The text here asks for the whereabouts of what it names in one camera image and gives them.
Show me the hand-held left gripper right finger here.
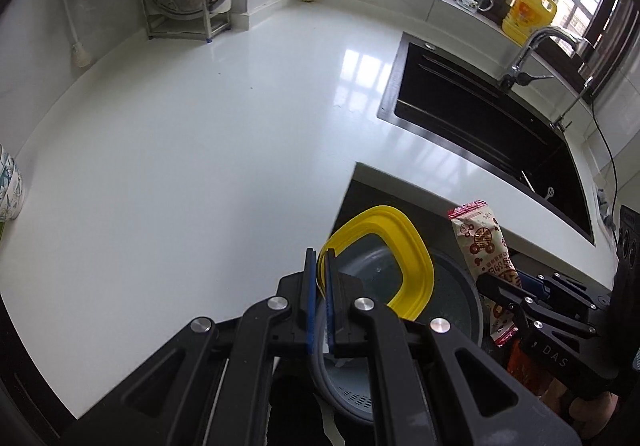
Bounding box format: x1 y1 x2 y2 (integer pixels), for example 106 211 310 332
325 248 583 446

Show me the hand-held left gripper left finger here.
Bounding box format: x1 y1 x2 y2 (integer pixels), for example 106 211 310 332
60 247 318 446

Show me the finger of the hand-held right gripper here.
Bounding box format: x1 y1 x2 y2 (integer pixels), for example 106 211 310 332
477 272 599 342
515 271 614 310

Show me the grey perforated trash bin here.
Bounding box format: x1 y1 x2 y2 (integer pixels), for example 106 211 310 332
310 246 485 424

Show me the red patterned snack wrapper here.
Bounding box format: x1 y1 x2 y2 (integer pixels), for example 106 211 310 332
447 200 526 344

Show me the yellow plastic lid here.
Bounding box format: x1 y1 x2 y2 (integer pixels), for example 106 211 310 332
317 206 436 319

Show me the person's right hand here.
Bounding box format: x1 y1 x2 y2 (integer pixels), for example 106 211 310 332
547 378 618 434

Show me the orange plastic bag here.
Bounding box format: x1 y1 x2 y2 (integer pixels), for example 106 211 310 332
507 341 547 395

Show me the black kitchen sink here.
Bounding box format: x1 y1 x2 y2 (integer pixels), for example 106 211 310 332
377 30 596 247

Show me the small chrome faucet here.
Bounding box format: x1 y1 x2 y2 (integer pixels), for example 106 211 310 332
551 76 596 133

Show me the tall chrome faucet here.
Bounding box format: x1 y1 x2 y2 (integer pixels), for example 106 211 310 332
500 26 584 89

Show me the yellow detergent bottle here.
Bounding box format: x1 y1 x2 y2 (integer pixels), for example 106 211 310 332
501 0 558 46

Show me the steel dish rack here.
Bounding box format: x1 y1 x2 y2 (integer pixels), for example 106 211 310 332
141 0 232 41

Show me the floral blue white bowl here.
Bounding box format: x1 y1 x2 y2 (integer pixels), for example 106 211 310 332
0 143 26 221

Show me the white bottle brush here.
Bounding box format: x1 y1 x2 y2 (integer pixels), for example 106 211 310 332
55 0 93 67

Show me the thin black power cable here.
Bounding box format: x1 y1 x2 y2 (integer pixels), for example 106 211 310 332
590 96 619 227

